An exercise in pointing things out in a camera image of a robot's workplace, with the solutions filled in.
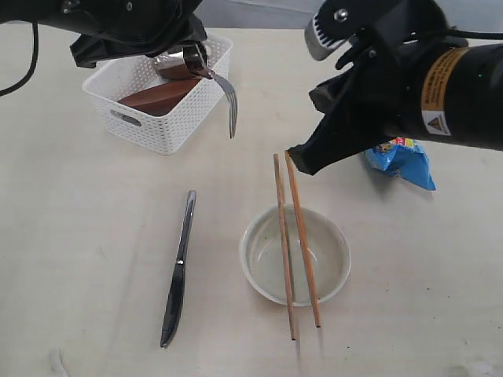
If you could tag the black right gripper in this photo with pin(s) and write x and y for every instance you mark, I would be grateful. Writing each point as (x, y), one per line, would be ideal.
(363, 106)

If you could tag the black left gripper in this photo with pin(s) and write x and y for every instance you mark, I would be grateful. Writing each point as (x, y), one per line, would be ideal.
(138, 35)

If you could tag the blue snack chip bag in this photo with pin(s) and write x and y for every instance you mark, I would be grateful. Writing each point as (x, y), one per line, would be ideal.
(402, 157)

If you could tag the brown wooden chopstick front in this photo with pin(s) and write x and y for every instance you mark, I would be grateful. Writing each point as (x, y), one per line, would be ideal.
(303, 241)

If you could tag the brown wooden chopstick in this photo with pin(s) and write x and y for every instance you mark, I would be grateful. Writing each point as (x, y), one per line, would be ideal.
(285, 248)
(303, 241)

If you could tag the stainless steel fork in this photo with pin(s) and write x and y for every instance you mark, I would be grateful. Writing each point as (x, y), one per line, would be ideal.
(231, 97)

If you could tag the floral ceramic bowl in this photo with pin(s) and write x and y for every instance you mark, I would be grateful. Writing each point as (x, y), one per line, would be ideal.
(261, 256)

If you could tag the stainless steel table knife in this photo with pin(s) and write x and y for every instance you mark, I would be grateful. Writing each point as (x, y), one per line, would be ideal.
(175, 297)

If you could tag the dark spoon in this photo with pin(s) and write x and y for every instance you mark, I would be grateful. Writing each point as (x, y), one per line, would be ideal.
(203, 73)

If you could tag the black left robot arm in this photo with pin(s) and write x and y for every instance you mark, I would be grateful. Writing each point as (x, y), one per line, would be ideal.
(88, 17)

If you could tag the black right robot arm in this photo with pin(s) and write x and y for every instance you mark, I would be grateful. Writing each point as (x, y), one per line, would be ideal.
(457, 87)

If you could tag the shiny metal cup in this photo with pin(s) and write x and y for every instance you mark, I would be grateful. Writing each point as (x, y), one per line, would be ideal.
(181, 62)

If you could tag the white woven plastic basket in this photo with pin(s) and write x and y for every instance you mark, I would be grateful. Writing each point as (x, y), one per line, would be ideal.
(163, 134)

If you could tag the brown wooden plate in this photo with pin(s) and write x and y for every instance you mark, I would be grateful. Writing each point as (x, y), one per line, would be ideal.
(160, 100)

